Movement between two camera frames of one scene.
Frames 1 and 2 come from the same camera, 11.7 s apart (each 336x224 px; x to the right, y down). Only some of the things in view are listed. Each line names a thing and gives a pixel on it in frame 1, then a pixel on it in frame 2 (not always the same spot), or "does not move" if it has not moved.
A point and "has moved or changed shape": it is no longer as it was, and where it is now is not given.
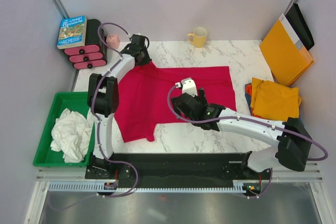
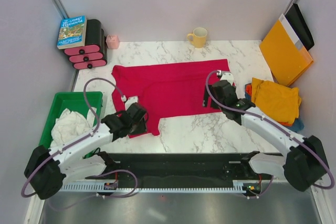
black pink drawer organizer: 93,54 does not move
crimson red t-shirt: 142,102 has moved or changed shape
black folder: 295,18 does not move
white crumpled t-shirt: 70,134 does not move
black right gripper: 202,98 → 205,98
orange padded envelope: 287,57 does not move
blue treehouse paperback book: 72,32 does not move
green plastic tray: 76,102 does not move
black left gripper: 148,60 → 142,127
